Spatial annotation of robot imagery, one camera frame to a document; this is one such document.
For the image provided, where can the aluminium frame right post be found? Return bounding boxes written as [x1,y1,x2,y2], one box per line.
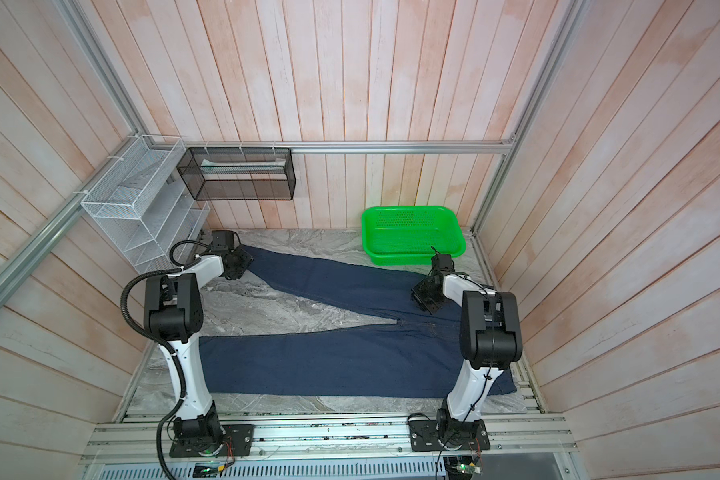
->
[470,0,590,234]

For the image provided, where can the aluminium frame left bar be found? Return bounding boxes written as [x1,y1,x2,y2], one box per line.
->
[0,134,140,310]

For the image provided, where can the aluminium front rail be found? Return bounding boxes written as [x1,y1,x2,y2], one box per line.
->
[80,413,578,465]

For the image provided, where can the black corrugated cable hose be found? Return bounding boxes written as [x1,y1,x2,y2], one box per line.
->
[119,238,214,480]

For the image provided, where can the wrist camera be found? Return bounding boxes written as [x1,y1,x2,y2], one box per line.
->
[208,230,239,256]
[430,253,455,276]

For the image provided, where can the aluminium frame bar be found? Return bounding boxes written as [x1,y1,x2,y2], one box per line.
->
[0,134,140,310]
[182,140,514,155]

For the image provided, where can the white wire mesh shelf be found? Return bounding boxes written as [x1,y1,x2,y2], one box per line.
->
[81,135,210,273]

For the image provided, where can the black mesh wall basket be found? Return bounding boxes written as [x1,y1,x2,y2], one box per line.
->
[177,146,297,201]

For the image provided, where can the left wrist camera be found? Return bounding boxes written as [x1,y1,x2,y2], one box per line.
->
[208,230,239,256]

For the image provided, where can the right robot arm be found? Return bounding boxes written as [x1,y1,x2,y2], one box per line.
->
[410,272,523,451]

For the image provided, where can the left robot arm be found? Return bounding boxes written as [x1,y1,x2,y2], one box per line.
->
[144,246,253,457]

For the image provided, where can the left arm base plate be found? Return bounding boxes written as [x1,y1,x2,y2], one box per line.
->
[169,423,255,459]

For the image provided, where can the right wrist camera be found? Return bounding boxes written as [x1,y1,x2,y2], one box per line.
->
[430,253,455,276]

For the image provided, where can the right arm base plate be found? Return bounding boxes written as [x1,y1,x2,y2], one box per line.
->
[407,417,491,452]

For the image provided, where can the dark blue denim trousers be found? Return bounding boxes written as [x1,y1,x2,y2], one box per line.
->
[199,248,515,398]

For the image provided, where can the green plastic basket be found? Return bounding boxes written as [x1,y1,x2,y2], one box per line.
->
[361,206,466,266]

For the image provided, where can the aluminium frame back bar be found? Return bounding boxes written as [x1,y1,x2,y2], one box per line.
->
[182,140,514,155]

